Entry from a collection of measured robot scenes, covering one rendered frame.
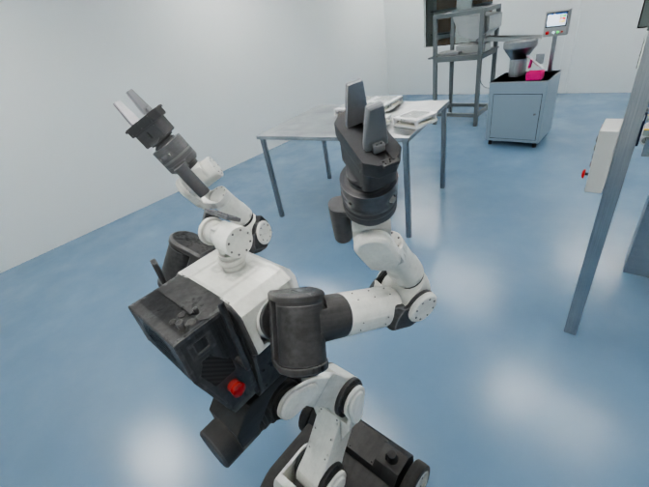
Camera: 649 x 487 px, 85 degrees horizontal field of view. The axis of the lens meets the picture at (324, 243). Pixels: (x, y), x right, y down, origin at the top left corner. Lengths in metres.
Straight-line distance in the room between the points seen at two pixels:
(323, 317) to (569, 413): 1.65
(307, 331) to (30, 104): 4.48
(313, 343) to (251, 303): 0.15
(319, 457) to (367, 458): 0.26
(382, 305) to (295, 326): 0.21
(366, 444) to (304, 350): 1.11
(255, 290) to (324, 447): 0.87
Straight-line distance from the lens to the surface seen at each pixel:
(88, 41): 5.09
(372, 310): 0.74
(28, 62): 4.92
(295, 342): 0.65
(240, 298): 0.72
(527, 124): 5.04
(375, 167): 0.45
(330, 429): 1.44
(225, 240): 0.72
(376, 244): 0.59
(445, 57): 6.02
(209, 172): 1.03
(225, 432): 1.02
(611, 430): 2.17
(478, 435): 1.98
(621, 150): 1.93
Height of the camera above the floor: 1.71
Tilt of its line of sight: 32 degrees down
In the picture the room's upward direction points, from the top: 11 degrees counter-clockwise
